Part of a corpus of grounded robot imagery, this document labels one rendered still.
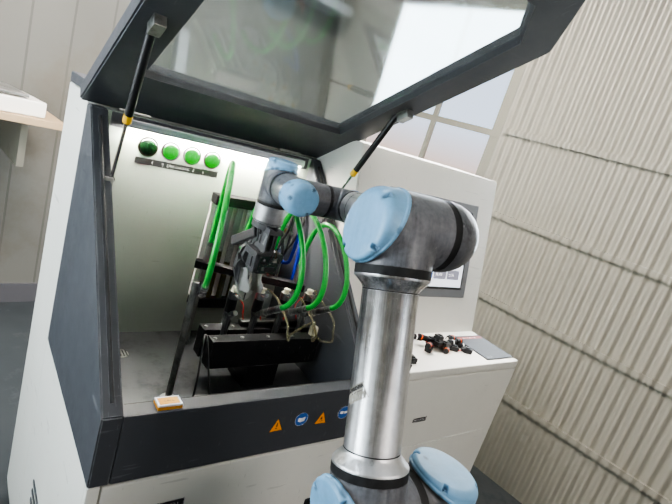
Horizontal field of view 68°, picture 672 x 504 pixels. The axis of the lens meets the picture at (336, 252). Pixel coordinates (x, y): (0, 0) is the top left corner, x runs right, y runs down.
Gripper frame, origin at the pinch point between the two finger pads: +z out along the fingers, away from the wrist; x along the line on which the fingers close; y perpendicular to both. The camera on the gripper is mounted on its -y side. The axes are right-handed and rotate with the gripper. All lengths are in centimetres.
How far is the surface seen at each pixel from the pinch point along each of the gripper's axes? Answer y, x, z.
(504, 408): -15, 187, 71
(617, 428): 35, 193, 47
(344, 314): 5.2, 31.0, 3.2
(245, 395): 19.4, -4.1, 16.3
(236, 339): -0.2, 1.9, 13.3
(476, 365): 21, 80, 13
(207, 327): -6.9, -3.6, 13.3
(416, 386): 22, 52, 18
